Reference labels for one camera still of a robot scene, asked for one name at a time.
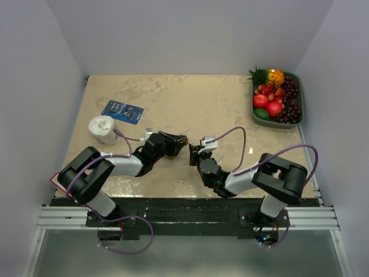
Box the grey fruit tray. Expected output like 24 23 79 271
251 72 304 129

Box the purple cable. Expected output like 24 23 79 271
206 126 319 249
65 128 155 255

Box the toy pineapple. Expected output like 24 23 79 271
248 67 284 87

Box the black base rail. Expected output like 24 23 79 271
48 196 306 241

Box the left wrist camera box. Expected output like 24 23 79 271
140 128 153 142

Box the green mango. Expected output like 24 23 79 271
253 108 270 121

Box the blue blister pack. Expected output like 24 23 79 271
101 100 144 125

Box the large brass padlock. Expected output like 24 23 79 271
180 136 189 146

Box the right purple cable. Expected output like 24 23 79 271
206 126 319 249

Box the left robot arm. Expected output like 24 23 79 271
57 131 188 226

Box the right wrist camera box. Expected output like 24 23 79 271
199 136 218 153

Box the red box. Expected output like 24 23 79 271
50 172 85 207

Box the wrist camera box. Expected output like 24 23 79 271
199 136 218 153
140 128 153 142

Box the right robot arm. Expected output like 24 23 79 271
189 145 307 227

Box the aluminium frame rail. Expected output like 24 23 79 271
21 204 96 277

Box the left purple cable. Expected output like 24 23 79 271
65 128 155 255

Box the red apple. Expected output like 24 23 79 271
265 101 283 118
253 93 269 109

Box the dark grape bunch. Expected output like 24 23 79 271
274 77 302 124

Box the white paper roll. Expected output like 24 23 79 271
88 115 119 146

